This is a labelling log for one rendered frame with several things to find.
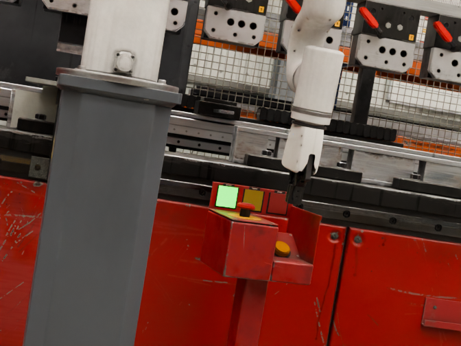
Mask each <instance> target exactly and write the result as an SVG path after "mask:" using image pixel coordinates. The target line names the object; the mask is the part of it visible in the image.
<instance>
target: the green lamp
mask: <svg viewBox="0 0 461 346"><path fill-rule="evenodd" d="M237 191H238V188H236V187H226V186H221V185H220V186H219V190H218V195H217V202H216V206H221V207H232V208H235V204H236V200H237Z"/></svg>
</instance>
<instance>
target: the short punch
mask: <svg viewBox="0 0 461 346"><path fill-rule="evenodd" d="M87 19H88V17H87V16H80V15H75V14H68V13H64V12H62V16H61V21H60V29H59V35H58V44H57V50H56V51H61V52H66V53H70V54H77V55H82V51H83V46H84V37H85V33H86V24H87Z"/></svg>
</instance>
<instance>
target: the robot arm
mask: <svg viewBox="0 0 461 346"><path fill-rule="evenodd" d="M169 2H170V0H91V1H90V6H89V11H88V19H87V24H86V33H85V37H84V46H83V51H82V59H81V65H78V68H75V69H70V68H63V67H57V68H56V74H57V75H59V74H60V73H65V74H69V75H73V76H81V77H85V78H93V79H98V80H105V81H109V82H117V83H122V84H129V85H134V86H138V87H145V88H150V89H158V90H162V91H169V92H174V93H178V91H179V88H178V87H175V86H170V85H166V80H160V79H159V80H158V72H159V67H160V63H161V54H162V50H163V41H164V36H165V28H166V23H167V15H168V10H169ZM345 6H346V0H303V5H302V8H301V10H300V12H299V13H298V16H297V17H296V19H295V21H294V23H293V26H292V29H291V32H290V35H289V41H288V46H287V62H286V78H287V83H288V86H289V87H290V89H291V90H292V91H293V92H295V97H294V103H293V107H292V113H291V118H294V119H295V120H292V126H291V128H290V131H289V135H288V137H287V142H286V145H285V150H284V153H283V158H282V164H283V166H284V167H285V168H287V169H288V172H289V181H288V183H290V184H288V188H287V193H286V197H285V202H287V203H289V204H294V205H301V203H302V199H303V192H304V189H305V186H306V184H307V181H310V180H311V175H314V174H315V173H316V172H317V170H318V166H319V162H320V155H321V151H322V142H323V135H324V130H326V129H327V127H326V126H324V125H330V121H331V115H332V111H333V105H334V102H335V96H336V92H337V88H338V82H339V79H340V73H341V69H342V63H343V60H344V54H343V53H342V52H340V51H338V50H335V49H330V48H326V47H323V46H324V42H325V39H326V37H327V34H328V32H329V30H330V29H331V27H332V26H333V25H334V24H335V23H336V22H337V21H339V20H340V19H341V18H342V16H343V14H344V10H345ZM157 80H158V82H157Z"/></svg>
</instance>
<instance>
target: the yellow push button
mask: <svg viewBox="0 0 461 346"><path fill-rule="evenodd" d="M289 252H290V248H289V246H288V245H287V244H286V243H284V242H282V241H277V242H276V247H275V253H276V254H277V255H279V256H282V257H285V256H287V255H288V254H289Z"/></svg>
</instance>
